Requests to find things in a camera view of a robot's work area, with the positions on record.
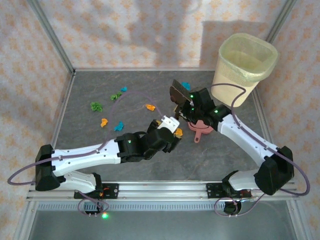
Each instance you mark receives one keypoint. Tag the large green paper scrap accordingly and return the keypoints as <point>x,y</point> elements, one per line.
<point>96,106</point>

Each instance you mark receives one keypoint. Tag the black electronics box with light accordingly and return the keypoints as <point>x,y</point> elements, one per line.
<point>90,208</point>

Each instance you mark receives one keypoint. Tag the pink plastic dustpan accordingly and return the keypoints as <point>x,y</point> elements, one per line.
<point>198,130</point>

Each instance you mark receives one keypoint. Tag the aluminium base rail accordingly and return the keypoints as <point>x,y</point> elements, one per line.
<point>162,190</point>

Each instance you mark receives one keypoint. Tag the grey metal shelf panel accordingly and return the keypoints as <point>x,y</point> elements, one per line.
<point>162,225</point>

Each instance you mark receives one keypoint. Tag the cream plastic waste basket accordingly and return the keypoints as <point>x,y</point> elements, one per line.
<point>232,85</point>

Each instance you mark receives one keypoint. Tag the orange paper scrap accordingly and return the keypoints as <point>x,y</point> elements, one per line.
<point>150,107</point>
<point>104,122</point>
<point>178,132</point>

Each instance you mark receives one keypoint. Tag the large blue paper scrap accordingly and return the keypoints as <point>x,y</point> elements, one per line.
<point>185,85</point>
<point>119,126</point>

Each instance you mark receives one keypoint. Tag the aluminium frame bar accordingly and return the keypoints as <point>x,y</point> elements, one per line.
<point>20,228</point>
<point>58,125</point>
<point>281,20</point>
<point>51,35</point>
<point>301,223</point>
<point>263,117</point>
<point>137,69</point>

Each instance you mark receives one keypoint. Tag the pale green bin liner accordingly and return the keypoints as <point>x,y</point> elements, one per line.
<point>271,63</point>

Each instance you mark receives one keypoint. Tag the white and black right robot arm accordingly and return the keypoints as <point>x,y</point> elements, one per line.
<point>250,142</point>

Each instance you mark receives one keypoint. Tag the small blue paper scrap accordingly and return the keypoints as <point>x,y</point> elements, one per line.
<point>123,89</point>

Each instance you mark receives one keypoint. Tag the small green paper scrap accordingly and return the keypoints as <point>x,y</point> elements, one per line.
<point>116,95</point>

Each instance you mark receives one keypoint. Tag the dark brown hand brush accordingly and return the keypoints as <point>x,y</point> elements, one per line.
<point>178,96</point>

